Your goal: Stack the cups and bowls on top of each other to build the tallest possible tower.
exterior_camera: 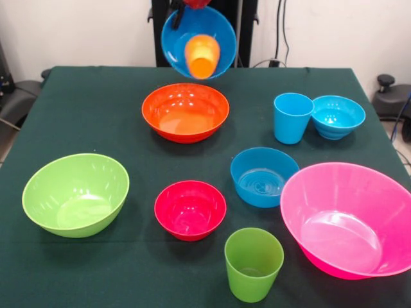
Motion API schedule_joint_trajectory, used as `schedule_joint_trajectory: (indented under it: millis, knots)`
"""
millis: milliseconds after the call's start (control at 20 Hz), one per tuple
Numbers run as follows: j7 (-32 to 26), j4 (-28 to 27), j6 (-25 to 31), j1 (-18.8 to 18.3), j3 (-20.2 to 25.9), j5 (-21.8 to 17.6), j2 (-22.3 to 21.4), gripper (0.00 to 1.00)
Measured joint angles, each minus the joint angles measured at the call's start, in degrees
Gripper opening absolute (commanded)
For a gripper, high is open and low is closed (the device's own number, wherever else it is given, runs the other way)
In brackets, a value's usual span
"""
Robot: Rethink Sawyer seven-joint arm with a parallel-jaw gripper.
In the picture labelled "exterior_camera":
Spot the orange-red bowl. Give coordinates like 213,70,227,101
141,83,231,144

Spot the dark green tablecloth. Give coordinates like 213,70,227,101
0,65,411,308

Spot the blue flat-bottomed bowl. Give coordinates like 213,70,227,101
230,147,301,209

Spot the small pink-red bowl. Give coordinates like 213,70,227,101
153,180,227,243

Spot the large pink bowl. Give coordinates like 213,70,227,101
279,162,411,280

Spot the green bowl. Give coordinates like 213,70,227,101
21,153,130,239

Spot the small light blue ribbed bowl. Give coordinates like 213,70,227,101
310,95,367,141

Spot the large blue bowl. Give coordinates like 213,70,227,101
161,5,238,80

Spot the black pedestal foot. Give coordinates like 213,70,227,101
371,74,411,118
0,68,52,126

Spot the blue cable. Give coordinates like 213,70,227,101
389,91,411,142

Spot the green cup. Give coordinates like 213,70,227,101
223,227,285,304

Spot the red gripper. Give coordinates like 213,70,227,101
171,0,213,31

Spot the orange cup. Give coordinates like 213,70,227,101
184,34,222,80

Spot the black equipment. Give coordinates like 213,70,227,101
0,41,14,94

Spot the blue cup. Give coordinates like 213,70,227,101
273,92,315,145

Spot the black hanging cable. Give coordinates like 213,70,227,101
275,0,290,67

